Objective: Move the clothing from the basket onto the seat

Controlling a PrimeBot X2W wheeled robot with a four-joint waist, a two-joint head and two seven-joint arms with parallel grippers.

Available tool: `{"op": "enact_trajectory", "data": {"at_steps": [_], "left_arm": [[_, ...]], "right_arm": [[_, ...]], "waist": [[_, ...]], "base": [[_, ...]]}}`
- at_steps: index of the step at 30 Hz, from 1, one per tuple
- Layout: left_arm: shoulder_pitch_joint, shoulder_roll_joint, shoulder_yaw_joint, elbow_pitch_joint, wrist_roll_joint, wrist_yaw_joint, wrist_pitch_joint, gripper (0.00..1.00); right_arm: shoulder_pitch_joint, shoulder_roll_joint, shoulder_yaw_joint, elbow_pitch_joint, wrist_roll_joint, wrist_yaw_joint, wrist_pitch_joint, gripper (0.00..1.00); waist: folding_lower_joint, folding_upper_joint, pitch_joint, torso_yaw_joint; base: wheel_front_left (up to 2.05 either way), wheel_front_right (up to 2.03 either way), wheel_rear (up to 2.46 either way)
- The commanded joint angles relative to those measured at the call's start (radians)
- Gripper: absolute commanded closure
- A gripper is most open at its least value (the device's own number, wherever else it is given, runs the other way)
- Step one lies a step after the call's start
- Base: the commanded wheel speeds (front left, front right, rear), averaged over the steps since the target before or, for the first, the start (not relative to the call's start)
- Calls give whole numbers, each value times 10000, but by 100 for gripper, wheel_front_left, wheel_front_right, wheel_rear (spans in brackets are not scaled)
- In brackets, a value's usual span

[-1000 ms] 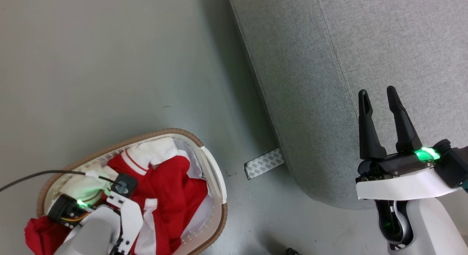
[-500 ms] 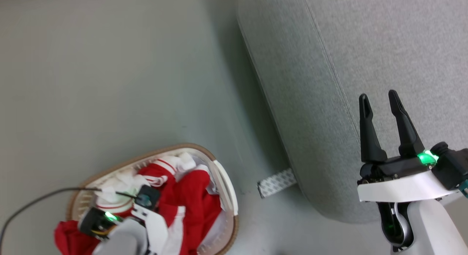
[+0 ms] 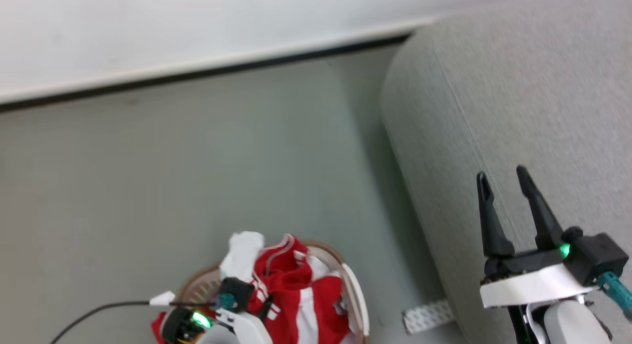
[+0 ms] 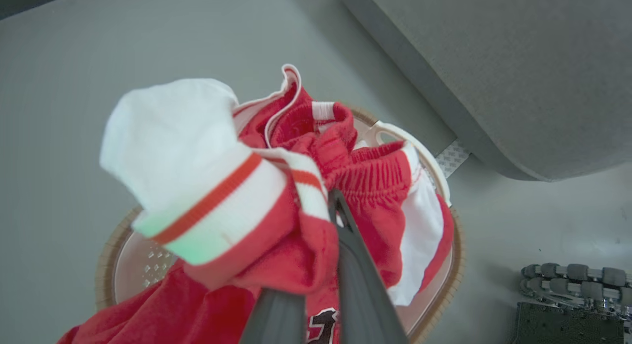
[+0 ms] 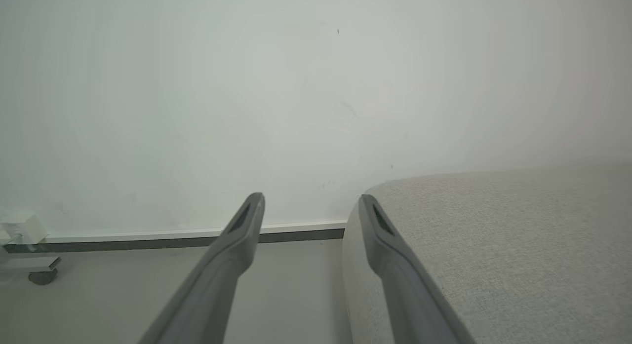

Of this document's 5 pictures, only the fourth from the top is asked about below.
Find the white patterned floor tape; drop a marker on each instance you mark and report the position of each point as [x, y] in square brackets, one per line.
[452, 158]

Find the red and white jersey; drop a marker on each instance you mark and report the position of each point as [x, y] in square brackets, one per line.
[276, 206]

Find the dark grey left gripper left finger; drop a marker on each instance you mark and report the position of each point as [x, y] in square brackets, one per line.
[276, 319]

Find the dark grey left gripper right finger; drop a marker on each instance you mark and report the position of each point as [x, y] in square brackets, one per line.
[360, 285]

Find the white round laundry basket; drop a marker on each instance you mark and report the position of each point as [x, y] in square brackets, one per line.
[143, 265]

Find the grey fabric sofa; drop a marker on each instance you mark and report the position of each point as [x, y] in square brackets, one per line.
[513, 67]

